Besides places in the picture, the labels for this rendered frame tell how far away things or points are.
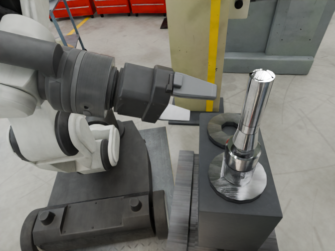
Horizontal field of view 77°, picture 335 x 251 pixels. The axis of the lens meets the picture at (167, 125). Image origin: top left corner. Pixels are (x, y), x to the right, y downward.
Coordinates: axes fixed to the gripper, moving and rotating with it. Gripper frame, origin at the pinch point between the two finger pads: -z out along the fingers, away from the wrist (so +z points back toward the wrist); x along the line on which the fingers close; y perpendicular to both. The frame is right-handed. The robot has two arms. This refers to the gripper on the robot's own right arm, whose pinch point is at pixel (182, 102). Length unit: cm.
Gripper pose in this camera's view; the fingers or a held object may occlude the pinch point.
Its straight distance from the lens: 32.7
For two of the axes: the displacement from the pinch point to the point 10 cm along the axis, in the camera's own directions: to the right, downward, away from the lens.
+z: -9.6, -1.6, -2.1
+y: 1.0, -9.5, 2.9
